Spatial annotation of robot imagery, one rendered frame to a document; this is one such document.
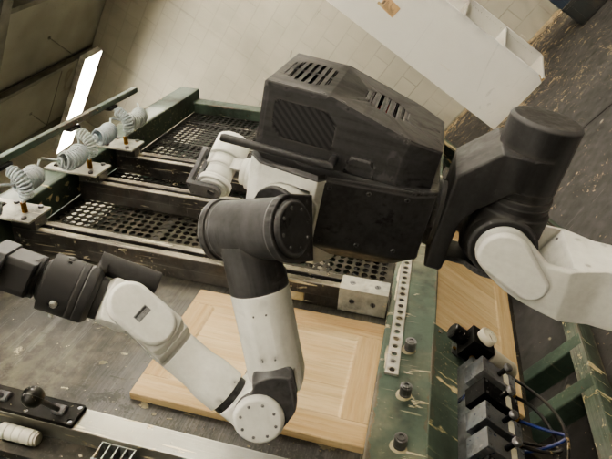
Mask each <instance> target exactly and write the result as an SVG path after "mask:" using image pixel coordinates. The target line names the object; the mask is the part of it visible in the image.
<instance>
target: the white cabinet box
mask: <svg viewBox="0 0 612 459"><path fill-rule="evenodd" d="M326 1H327V2H329V3H330V4H331V5H333V6H334V7H335V8H337V9H338V10H339V11H341V12H342V13H343V14H344V15H346V16H347V17H349V18H350V19H351V20H352V21H353V22H354V23H355V24H357V25H358V26H360V27H361V28H362V29H364V30H365V31H366V32H367V33H369V34H370V35H371V36H373V37H374V38H376V39H377V40H378V41H379V42H381V43H382V44H383V45H385V46H386V47H387V48H389V49H390V50H391V51H393V52H394V53H395V54H396V55H397V56H398V57H400V58H401V59H402V60H404V61H405V62H406V63H408V64H409V65H410V66H412V67H413V68H414V69H416V70H417V71H418V72H419V73H421V74H422V75H423V76H425V77H426V78H428V79H429V80H430V81H431V82H433V83H434V84H435V85H437V86H438V87H439V88H441V89H442V90H443V91H444V92H445V93H446V94H448V95H449V96H450V97H452V98H453V99H454V100H456V101H457V102H458V103H460V104H461V105H462V106H463V107H465V108H466V109H468V110H469V111H470V112H472V113H473V114H474V115H475V116H477V117H478V118H480V119H481V120H482V121H484V122H485V124H486V125H488V126H489V127H490V128H492V129H495V128H496V127H497V126H498V125H499V124H500V123H501V122H502V121H503V120H504V119H505V118H506V117H507V116H508V115H509V113H510V111H511V109H512V108H514V107H517V106H518V105H520V104H521V103H522V102H523V101H524V100H525V99H526V98H527V97H528V96H529V95H530V94H531V93H532V92H533V91H534V90H535V89H536V88H537V87H538V86H539V85H540V84H541V83H542V81H543V80H544V79H545V70H544V58H543V56H542V54H541V53H540V52H538V51H537V50H536V49H535V48H533V47H532V46H531V45H529V44H528V43H527V42H526V41H525V40H524V39H523V38H522V37H520V36H519V35H518V34H516V33H515V32H514V31H513V30H511V29H510V28H509V27H508V26H506V25H505V24H504V23H502V22H501V21H500V20H499V19H497V18H496V17H495V16H494V15H492V14H491V13H490V12H488V11H487V10H486V9H484V8H483V7H482V6H481V5H479V4H478V3H477V2H476V1H475V0H326Z"/></svg>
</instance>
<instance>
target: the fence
mask: <svg viewBox="0 0 612 459"><path fill-rule="evenodd" d="M3 422H7V423H13V424H17V425H21V426H24V427H27V428H31V429H35V430H37V431H39V432H41V434H42V435H46V436H49V437H53V438H56V439H60V440H64V441H68V442H71V443H74V444H81V445H84V446H88V447H92V448H95V449H97V448H98V447H99V446H100V445H101V442H102V441H103V442H107V443H111V444H116V445H120V446H124V447H127V448H131V449H135V450H137V452H138V459H288V458H284V457H280V456H277V455H272V454H265V453H262V452H258V451H254V450H251V449H247V448H243V447H239V446H236V445H232V444H225V443H222V442H218V441H214V440H210V439H206V438H202V437H198V436H195V435H191V434H187V433H181V432H177V431H173V430H169V429H166V428H162V427H158V426H155V425H151V424H147V423H140V422H136V421H132V420H129V419H125V418H121V417H117V416H114V415H110V414H106V413H100V412H96V411H92V410H88V409H86V411H85V412H84V413H83V415H82V416H81V417H80V419H79V420H78V421H77V422H76V424H75V425H74V427H73V428H67V427H64V426H60V425H56V424H52V423H46V422H42V421H38V420H35V419H31V418H27V417H24V416H20V415H17V414H13V413H7V412H3V411H0V424H1V423H3Z"/></svg>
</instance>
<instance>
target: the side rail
mask: <svg viewBox="0 0 612 459"><path fill-rule="evenodd" d="M194 105H195V111H194V113H200V114H206V115H212V116H219V117H232V118H238V119H245V120H251V121H258V122H260V110H261V107H255V106H249V105H242V104H235V103H228V102H221V101H214V100H207V99H199V100H198V101H197V102H195V103H194Z"/></svg>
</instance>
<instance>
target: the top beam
mask: <svg viewBox="0 0 612 459"><path fill-rule="evenodd" d="M198 98H199V89H198V88H192V87H180V88H178V89H176V90H175V91H173V92H171V93H169V94H168V95H166V96H164V97H163V98H161V99H160V100H158V101H156V102H155V103H153V104H151V105H150V106H148V107H146V108H144V109H145V110H146V112H147V114H148V119H147V122H146V123H145V125H143V127H140V128H137V129H134V132H133V133H130V134H129V135H127V138H128V139H139V140H140V141H145V143H144V144H143V145H141V149H143V148H144V147H146V146H147V145H149V144H150V143H151V142H153V141H154V140H156V139H157V138H159V137H160V136H161V135H163V134H164V133H166V132H167V131H168V130H170V129H171V128H173V127H174V126H176V125H177V124H178V123H179V122H180V121H182V120H183V119H184V118H186V117H187V116H189V115H190V114H192V113H193V112H194V111H193V104H194V101H195V100H197V99H198ZM116 127H117V135H118V136H119V137H121V138H123V136H125V135H126V133H125V132H124V131H123V124H122V122H121V123H119V124H118V125H116ZM116 154H117V153H116V150H115V149H110V148H98V155H97V156H96V157H94V158H91V159H92V162H97V163H101V162H105V163H106V164H109V165H111V167H110V168H109V169H108V170H107V174H108V173H110V172H111V171H112V170H114V169H115V168H117V157H116ZM44 172H45V177H46V179H45V181H44V183H42V185H40V186H39V187H38V188H36V189H34V196H33V197H32V198H31V199H30V200H26V201H25V202H26V203H32V204H37V205H40V204H43V205H44V206H48V207H51V210H49V211H48V212H47V213H46V218H48V217H49V216H51V215H52V214H54V213H55V212H56V211H58V210H59V209H61V208H62V207H64V206H65V205H66V204H67V203H68V202H69V201H71V200H72V199H74V198H75V197H77V196H78V195H80V194H81V192H80V186H79V176H78V175H75V174H69V173H64V172H57V171H52V170H47V169H44ZM0 198H2V199H12V200H19V201H23V200H22V199H20V198H19V197H18V193H17V192H16V191H14V190H13V189H12V188H10V189H9V190H7V191H6V192H4V193H2V194H1V195H0ZM12 226H13V225H12V222H11V221H8V220H2V219H0V243H1V242H3V241H5V240H11V241H13V242H15V238H14V233H13V230H12Z"/></svg>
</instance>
